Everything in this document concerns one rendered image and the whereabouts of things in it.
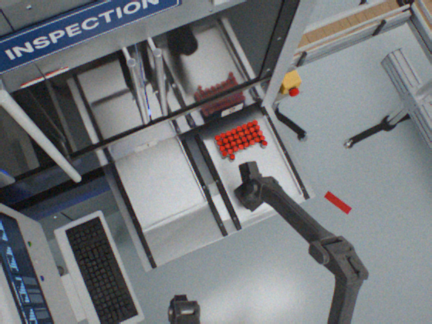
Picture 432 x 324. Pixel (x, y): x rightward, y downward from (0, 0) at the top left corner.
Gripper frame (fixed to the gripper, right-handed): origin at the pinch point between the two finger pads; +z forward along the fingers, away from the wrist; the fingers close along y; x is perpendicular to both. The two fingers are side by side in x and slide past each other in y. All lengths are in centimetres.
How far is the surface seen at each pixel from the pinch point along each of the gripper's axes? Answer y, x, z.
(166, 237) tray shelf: 8.7, 30.9, 5.5
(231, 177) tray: 10.6, -2.6, 4.5
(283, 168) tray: 0.5, -20.0, 3.9
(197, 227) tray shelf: 4.1, 19.5, 5.1
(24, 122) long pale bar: 38, 45, -86
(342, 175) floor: -18, -70, 91
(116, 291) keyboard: 5, 57, 11
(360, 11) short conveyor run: 29, -87, -2
